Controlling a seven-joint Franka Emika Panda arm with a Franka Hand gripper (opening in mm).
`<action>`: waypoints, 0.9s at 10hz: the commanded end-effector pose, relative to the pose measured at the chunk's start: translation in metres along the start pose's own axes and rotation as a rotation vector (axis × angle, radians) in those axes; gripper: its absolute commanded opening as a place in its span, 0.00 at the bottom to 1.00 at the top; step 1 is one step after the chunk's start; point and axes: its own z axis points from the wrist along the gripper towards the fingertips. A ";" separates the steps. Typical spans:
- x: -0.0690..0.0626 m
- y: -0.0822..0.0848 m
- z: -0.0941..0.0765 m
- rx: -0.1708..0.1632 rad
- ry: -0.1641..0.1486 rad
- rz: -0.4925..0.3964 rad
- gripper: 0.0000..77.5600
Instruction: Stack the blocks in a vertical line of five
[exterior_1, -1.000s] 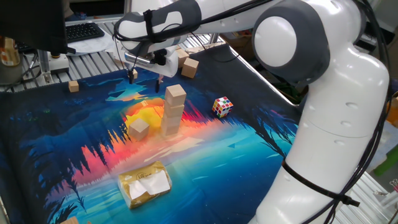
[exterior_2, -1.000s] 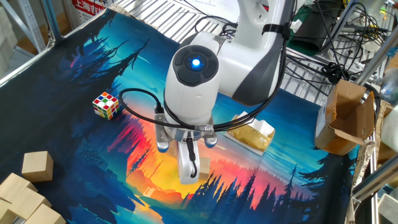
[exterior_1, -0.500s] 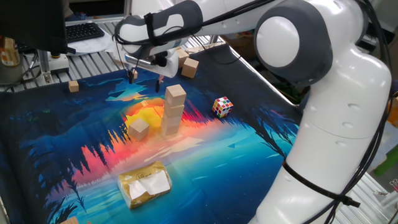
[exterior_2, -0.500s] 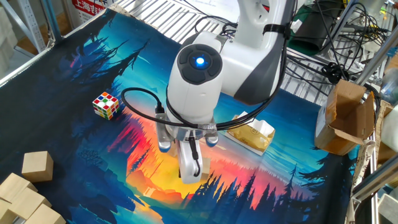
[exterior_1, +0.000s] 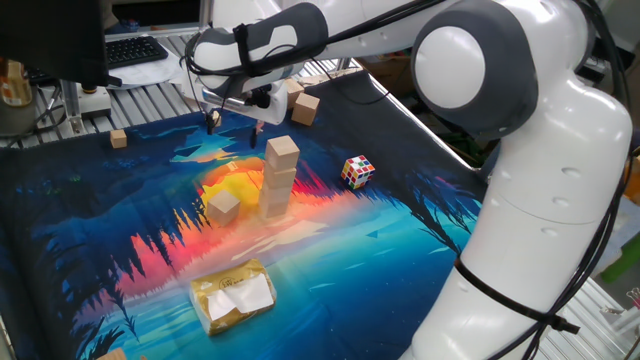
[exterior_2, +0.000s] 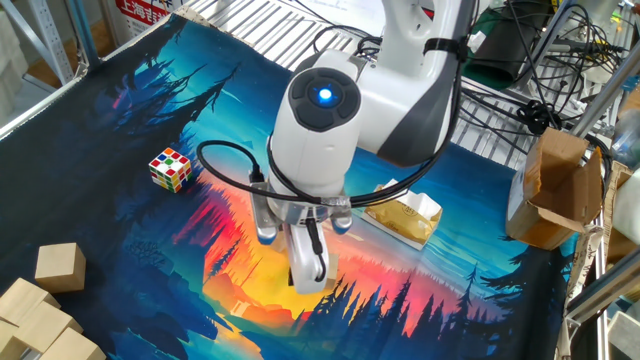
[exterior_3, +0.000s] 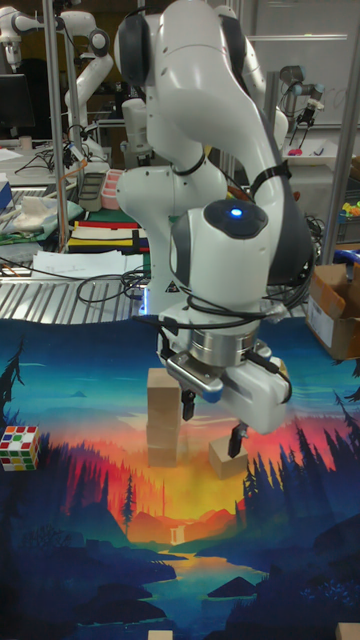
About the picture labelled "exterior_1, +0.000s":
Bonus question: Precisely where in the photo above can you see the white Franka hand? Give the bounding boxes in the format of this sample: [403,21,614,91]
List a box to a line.
[205,81,290,150]

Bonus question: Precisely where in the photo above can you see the large plain wooden cube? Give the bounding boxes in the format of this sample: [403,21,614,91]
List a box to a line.
[284,77,306,109]
[259,182,294,205]
[291,92,322,128]
[257,197,290,219]
[262,163,298,190]
[264,134,301,173]
[205,189,242,228]

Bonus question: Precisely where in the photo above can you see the white paper sheets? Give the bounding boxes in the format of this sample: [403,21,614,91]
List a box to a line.
[107,45,187,92]

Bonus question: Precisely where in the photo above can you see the black keyboard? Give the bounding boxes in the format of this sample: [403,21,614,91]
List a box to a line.
[104,34,170,71]

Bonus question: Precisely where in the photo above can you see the Rubik's cube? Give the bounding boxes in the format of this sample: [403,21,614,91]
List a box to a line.
[340,154,376,191]

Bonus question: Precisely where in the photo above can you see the white emergency stop box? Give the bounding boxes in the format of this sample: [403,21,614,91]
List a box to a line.
[79,83,113,121]

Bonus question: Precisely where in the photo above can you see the gold tissue pack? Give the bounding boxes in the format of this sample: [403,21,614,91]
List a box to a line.
[188,257,278,337]

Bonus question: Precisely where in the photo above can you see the colourful sunset printed mat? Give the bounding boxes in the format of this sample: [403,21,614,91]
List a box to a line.
[0,69,489,360]

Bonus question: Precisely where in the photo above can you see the black monitor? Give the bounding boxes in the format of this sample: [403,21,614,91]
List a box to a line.
[0,0,124,89]

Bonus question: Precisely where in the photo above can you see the grey round container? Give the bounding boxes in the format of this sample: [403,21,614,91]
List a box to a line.
[0,97,39,139]

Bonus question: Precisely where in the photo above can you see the orange box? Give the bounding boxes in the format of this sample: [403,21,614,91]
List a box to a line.
[624,154,640,204]

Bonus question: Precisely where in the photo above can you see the green bin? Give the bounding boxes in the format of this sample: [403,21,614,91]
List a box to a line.
[601,233,640,284]

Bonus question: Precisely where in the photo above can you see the aluminium upright post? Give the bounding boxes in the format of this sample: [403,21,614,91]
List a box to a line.
[198,0,214,31]

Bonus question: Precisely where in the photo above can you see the aluminium upright bracket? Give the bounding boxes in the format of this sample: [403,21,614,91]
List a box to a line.
[58,79,85,136]

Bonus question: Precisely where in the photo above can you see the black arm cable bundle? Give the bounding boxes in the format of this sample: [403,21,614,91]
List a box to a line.
[182,0,634,360]

